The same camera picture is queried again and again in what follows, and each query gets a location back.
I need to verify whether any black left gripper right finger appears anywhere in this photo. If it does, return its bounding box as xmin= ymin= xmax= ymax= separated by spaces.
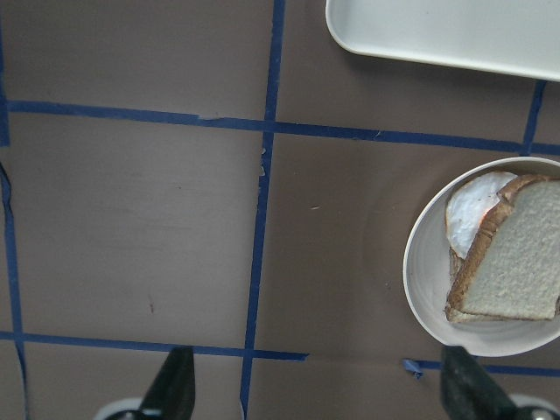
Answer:
xmin=440 ymin=346 xmax=516 ymax=420

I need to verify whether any white bread slice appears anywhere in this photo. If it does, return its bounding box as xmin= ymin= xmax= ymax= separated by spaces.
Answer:
xmin=460 ymin=174 xmax=559 ymax=318

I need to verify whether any cream round plate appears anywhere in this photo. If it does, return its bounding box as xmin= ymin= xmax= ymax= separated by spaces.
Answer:
xmin=402 ymin=157 xmax=559 ymax=357

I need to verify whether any bread slice in plate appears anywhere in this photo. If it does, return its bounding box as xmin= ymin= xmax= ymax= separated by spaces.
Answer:
xmin=444 ymin=247 xmax=559 ymax=323

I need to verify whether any fried egg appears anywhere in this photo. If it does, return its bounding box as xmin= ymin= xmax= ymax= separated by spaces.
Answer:
xmin=444 ymin=171 xmax=517 ymax=260

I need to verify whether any cream bear serving tray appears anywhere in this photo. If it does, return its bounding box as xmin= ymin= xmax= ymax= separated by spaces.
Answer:
xmin=325 ymin=1 xmax=559 ymax=81

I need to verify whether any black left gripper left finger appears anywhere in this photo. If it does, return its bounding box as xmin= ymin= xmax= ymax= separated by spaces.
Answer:
xmin=140 ymin=346 xmax=195 ymax=417

